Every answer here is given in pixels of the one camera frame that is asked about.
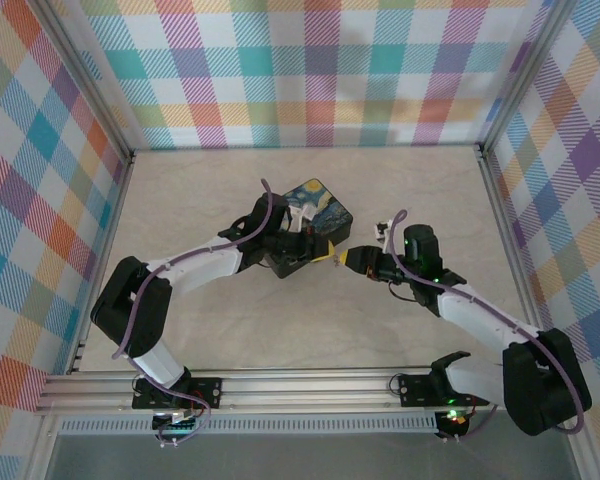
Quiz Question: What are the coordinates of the black starry night tin box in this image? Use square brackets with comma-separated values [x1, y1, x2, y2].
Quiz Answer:
[265, 177, 356, 280]

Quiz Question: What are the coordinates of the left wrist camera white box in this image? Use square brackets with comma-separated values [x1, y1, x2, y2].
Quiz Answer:
[287, 201, 319, 234]

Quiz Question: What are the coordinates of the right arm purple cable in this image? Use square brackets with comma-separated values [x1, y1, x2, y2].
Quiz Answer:
[382, 208, 586, 444]

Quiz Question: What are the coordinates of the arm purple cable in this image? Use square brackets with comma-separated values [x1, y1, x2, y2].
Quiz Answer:
[112, 178, 281, 449]
[382, 208, 586, 444]

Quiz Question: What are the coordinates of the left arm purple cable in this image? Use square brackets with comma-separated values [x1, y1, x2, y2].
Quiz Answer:
[112, 178, 281, 449]

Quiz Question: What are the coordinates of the aluminium frame side rail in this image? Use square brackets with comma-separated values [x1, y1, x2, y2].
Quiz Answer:
[477, 144, 556, 341]
[65, 152, 137, 377]

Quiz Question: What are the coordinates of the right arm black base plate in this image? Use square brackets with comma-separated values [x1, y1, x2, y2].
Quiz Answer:
[396, 370, 492, 408]

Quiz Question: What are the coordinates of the aluminium mounting rail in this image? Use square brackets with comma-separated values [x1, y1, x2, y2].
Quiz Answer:
[33, 368, 506, 417]

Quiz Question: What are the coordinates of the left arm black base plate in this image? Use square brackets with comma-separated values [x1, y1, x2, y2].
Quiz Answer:
[131, 376, 224, 412]

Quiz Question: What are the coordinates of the grey slotted cable duct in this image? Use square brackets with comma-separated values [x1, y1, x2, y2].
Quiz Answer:
[58, 416, 442, 436]

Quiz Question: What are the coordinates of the aluminium frame post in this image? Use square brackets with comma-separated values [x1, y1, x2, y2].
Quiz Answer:
[37, 0, 137, 162]
[478, 0, 575, 157]

